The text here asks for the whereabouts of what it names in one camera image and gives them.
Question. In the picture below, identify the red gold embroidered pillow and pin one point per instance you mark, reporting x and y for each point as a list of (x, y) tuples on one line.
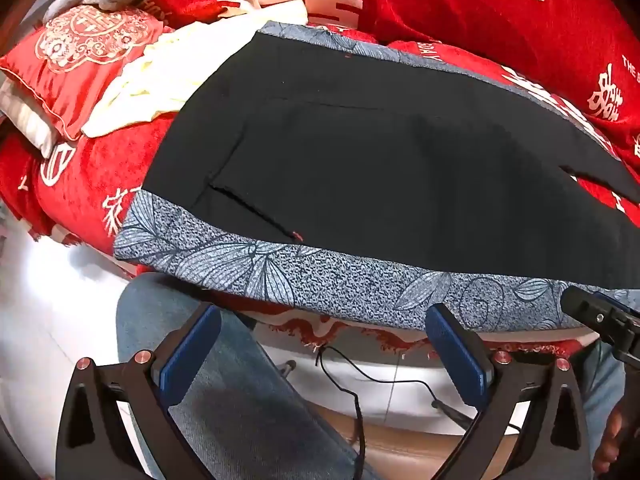
[(75, 60)]

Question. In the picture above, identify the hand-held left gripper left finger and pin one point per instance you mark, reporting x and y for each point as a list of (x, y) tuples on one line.
[(187, 355)]

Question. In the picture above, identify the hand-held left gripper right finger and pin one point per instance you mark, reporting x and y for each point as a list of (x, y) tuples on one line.
[(457, 355)]

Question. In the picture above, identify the cream cloth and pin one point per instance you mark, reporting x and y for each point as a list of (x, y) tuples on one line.
[(150, 85)]

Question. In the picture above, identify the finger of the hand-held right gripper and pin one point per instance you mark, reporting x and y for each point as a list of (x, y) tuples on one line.
[(595, 312)]

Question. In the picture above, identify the black pants with grey trim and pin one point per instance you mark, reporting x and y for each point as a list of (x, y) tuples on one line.
[(350, 160)]

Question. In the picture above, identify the person's left leg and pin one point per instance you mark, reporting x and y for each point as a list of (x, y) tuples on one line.
[(250, 410)]

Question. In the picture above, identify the person's right hand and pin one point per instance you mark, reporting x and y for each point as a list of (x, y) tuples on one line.
[(607, 440)]

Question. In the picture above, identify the red printed bed blanket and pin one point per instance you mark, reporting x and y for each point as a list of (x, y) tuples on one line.
[(80, 185)]

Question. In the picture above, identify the white pillow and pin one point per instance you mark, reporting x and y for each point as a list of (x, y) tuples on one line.
[(27, 120)]

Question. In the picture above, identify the person's leg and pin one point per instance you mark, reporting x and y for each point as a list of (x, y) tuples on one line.
[(250, 410), (597, 385)]

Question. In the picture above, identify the person's right leg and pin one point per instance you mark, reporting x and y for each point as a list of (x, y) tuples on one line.
[(597, 385)]

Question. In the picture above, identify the red dragon print bed sheet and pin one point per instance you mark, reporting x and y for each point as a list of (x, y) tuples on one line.
[(300, 327)]

